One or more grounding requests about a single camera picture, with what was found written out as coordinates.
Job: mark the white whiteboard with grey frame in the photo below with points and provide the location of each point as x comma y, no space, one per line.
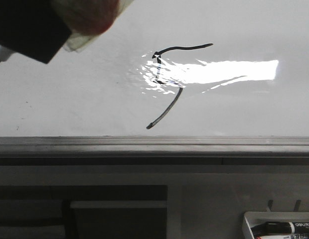
171,82

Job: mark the white plastic marker tray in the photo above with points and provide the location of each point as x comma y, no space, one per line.
251,219

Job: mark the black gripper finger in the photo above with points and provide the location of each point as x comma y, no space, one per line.
32,28

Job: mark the dark bin with white rim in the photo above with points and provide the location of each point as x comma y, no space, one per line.
140,219

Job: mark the black capped marker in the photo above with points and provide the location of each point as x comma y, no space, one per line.
268,228

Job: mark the taped white whiteboard marker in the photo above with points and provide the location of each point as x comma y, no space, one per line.
87,19

